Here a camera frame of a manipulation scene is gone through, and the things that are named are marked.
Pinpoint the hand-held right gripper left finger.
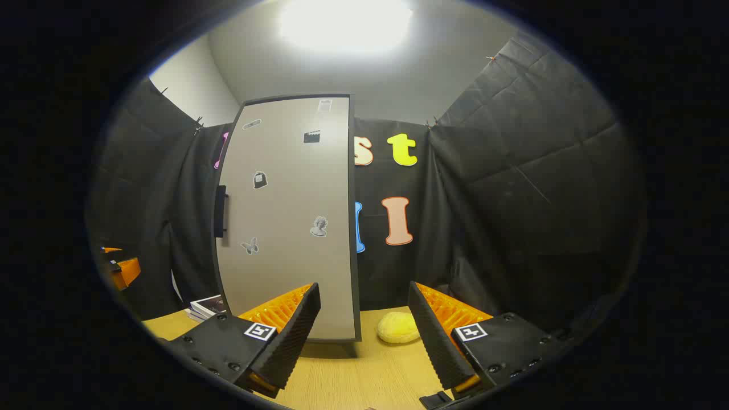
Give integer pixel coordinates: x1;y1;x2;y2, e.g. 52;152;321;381
170;282;321;399

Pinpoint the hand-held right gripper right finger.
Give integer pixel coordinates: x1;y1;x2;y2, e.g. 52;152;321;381
407;281;562;395

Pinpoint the grey cabinet door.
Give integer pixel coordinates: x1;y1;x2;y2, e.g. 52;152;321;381
215;96;357;341

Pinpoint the black cabinet door handle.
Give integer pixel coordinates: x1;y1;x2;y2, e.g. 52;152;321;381
214;185;230;238

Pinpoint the yellow round sponge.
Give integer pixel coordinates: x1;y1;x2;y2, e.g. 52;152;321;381
376;311;422;345

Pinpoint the stack of small books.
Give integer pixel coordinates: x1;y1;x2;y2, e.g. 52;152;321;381
185;294;228;323

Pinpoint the black backdrop cloth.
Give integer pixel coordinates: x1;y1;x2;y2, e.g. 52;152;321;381
85;37;647;337

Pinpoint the bright ceiling light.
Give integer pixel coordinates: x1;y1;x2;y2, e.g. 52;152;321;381
279;0;413;55

